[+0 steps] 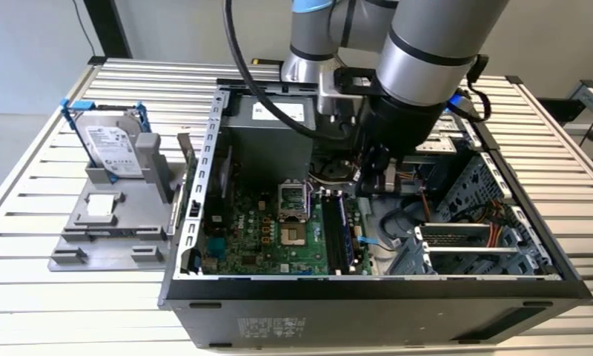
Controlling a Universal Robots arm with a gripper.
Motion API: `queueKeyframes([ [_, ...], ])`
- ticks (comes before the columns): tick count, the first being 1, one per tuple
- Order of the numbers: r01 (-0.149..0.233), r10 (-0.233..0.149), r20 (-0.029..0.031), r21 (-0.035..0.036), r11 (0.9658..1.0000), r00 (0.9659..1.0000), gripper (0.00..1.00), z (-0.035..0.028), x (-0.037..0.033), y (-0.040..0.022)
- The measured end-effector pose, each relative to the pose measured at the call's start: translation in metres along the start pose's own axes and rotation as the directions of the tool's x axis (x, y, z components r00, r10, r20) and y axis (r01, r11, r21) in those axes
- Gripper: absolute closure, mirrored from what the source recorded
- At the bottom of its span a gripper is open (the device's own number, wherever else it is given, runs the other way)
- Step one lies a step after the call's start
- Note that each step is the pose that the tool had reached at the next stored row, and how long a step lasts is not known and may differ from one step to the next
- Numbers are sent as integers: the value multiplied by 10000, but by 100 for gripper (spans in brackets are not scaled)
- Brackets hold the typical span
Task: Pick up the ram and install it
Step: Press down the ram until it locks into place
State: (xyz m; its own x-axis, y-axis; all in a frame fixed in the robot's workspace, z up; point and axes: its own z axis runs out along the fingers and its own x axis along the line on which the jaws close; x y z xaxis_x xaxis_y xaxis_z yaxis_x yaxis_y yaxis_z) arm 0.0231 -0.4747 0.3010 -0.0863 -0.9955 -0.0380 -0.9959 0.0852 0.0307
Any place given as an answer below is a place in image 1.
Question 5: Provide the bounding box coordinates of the CPU socket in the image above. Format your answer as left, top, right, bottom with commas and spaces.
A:
280, 221, 312, 246

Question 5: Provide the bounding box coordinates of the grey parts rack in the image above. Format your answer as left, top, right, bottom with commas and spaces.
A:
48, 133, 187, 272

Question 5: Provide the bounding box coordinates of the grey white wire bundle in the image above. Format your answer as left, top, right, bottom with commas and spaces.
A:
307, 171, 358, 187

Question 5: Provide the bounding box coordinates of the black case fan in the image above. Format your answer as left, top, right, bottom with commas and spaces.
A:
203, 146, 238, 238

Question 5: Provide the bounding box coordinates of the hard disk in blue carrier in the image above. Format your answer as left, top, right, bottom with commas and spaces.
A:
59, 99, 152, 185

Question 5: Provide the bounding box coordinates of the blue expansion slot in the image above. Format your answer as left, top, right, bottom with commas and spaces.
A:
208, 238, 228, 260

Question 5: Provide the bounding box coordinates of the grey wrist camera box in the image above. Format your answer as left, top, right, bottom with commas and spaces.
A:
318, 70, 366, 116

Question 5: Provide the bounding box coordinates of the silver CPU chip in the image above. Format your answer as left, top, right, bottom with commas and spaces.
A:
87, 193, 117, 217

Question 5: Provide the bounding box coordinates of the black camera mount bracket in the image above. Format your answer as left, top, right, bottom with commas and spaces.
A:
334, 66, 378, 96

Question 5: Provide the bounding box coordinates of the grey power supply unit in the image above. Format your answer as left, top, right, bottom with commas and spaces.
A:
224, 95, 319, 188

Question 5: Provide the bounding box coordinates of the green motherboard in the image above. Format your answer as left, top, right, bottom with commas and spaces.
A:
200, 183, 378, 276

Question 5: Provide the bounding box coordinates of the metal disk bay cage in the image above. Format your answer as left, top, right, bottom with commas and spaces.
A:
388, 221, 550, 276

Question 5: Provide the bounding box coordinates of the orange wire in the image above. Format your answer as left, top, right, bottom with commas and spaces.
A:
419, 186, 435, 224

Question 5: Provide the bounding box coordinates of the red yellow wire bundle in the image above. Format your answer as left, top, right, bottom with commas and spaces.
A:
483, 200, 507, 249

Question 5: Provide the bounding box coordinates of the black vertical frame post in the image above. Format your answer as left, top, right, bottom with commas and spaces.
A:
83, 0, 133, 60

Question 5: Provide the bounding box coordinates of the black RAM slot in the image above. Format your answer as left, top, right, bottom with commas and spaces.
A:
326, 188, 344, 276
320, 188, 338, 276

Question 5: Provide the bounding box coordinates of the thin wire locking lever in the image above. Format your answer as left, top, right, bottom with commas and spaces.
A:
300, 179, 312, 223

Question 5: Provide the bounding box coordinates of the black open PC case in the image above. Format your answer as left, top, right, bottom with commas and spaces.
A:
156, 77, 593, 349

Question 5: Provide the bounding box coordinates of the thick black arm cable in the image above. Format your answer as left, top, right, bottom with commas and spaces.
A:
220, 0, 366, 142

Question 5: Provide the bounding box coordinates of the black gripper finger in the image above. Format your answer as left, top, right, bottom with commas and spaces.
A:
375, 155, 402, 194
355, 146, 378, 196

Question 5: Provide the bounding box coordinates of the metal optical drive cage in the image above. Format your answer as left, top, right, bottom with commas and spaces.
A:
415, 111, 479, 196

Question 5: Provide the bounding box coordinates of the blue RAM stick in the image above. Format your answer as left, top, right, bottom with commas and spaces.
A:
335, 193, 354, 271

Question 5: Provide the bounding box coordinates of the metal socket cover frame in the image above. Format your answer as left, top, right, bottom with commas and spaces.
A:
275, 179, 312, 223

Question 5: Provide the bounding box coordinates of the thin black wall cable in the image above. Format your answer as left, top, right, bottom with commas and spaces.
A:
73, 0, 103, 57

